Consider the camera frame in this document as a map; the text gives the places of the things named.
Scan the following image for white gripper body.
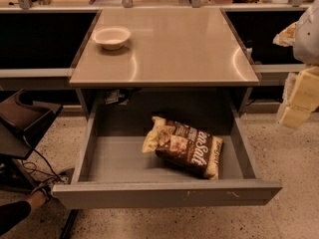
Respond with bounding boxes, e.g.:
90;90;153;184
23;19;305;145
293;0;319;65

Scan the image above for black cable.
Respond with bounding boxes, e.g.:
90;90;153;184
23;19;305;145
19;136;68;186

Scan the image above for person leg with sandal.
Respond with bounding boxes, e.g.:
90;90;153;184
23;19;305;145
0;184;53;236

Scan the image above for white bowl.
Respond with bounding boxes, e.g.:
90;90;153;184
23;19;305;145
92;26;131;50

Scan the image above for grey open drawer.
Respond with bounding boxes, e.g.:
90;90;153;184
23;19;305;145
52;93;283;210

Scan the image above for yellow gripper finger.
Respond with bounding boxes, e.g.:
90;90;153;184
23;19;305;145
278;67;319;129
273;22;297;47

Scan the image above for dark cart stand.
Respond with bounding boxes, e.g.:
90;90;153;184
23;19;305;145
0;90;63;192

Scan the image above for brown chip bag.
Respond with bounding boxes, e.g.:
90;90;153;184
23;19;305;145
142;117;223;179

